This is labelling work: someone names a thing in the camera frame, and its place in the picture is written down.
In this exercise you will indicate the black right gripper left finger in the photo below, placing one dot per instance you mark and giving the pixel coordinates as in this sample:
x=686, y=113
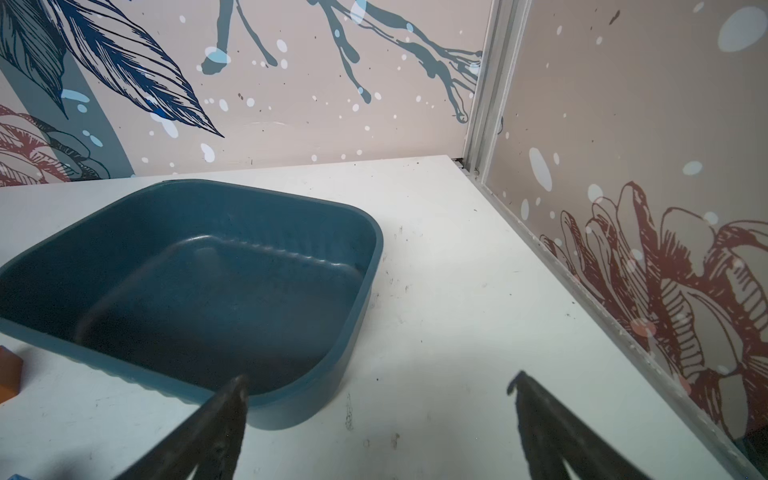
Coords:
x=206, y=445

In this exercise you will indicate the brown lego brick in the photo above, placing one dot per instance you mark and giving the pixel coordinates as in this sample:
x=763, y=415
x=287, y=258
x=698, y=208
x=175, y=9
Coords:
x=11, y=369

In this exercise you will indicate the right dark teal bin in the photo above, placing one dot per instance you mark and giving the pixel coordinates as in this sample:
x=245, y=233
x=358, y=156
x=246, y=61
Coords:
x=183, y=285

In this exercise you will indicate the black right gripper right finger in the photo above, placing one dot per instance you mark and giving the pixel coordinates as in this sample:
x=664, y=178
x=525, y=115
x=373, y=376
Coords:
x=556, y=443

